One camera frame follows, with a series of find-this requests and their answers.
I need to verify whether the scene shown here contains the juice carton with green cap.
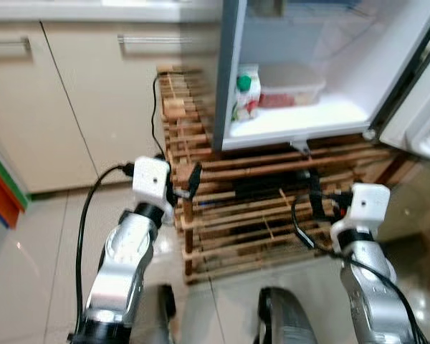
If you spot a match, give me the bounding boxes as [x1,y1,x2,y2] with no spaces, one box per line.
[231,64,262,123]

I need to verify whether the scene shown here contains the small grey fridge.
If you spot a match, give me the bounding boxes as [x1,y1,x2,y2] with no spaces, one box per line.
[214,0,430,164]

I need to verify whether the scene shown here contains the wooden wine rack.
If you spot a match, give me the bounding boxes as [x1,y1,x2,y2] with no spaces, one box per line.
[156,66,409,286]

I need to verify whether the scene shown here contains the beige kitchen cabinet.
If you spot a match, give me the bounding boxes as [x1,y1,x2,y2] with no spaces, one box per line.
[0,0,226,196]

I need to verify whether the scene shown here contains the clear lidded food container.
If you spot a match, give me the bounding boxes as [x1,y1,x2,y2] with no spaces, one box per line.
[257,63,328,110]

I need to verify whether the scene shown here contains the grey right robot leg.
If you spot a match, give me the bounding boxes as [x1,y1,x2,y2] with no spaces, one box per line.
[257,287,317,344]

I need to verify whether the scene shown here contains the grey robot leg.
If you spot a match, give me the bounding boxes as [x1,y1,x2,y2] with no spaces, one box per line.
[138,283,178,344]
[257,287,317,344]

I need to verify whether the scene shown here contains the grey left robot leg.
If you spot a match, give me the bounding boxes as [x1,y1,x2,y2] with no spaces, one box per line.
[138,283,178,344]

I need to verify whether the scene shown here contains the green board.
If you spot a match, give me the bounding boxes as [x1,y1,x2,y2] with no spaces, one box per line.
[0,138,31,210]

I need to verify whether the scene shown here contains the orange board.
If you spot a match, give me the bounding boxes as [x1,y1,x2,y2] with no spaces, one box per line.
[0,161,22,229]

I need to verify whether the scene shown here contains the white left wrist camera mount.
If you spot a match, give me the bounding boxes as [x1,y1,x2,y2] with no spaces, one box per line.
[132,158,174,209]

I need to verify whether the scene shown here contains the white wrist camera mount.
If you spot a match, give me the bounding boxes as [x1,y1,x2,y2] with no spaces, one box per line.
[332,183,392,244]
[132,158,174,209]

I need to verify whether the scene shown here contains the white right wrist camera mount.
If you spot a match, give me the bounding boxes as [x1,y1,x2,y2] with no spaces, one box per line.
[332,183,392,244]

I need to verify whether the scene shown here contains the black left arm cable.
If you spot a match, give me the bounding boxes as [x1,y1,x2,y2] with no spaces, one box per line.
[75,163,137,338]

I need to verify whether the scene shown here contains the silver cabinet handle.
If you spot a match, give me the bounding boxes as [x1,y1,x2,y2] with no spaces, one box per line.
[118,34,217,46]
[0,37,32,59]

